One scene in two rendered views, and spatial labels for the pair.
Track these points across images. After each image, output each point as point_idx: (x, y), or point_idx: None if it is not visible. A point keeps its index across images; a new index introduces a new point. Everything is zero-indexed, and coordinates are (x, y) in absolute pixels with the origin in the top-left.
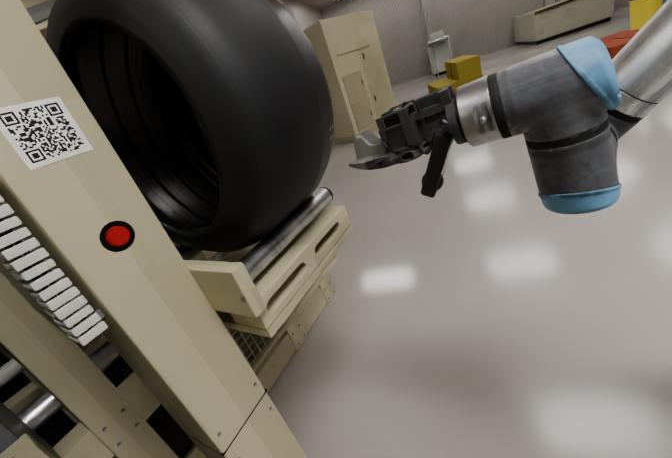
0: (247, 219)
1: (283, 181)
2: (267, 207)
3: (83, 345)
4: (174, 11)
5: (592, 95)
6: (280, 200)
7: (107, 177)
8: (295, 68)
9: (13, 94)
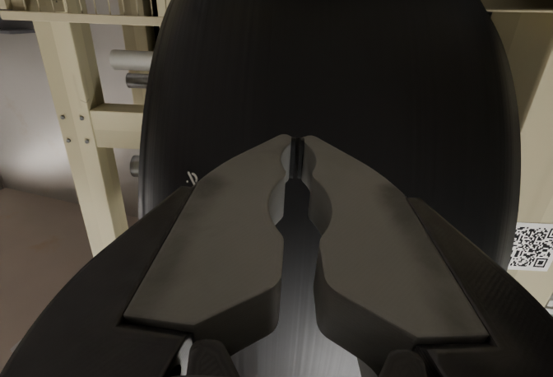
0: (508, 68)
1: (476, 154)
2: (502, 89)
3: None
4: None
5: None
6: (478, 93)
7: (525, 192)
8: (305, 367)
9: (518, 276)
